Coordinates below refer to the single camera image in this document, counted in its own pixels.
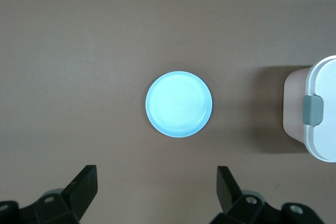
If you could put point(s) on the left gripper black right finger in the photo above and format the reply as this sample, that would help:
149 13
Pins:
228 192

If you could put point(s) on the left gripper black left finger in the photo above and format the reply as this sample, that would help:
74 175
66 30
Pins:
81 190

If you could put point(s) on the light blue round plate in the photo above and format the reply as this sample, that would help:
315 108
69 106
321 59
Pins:
178 103

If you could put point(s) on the white lidded storage box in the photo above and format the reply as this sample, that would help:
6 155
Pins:
325 134

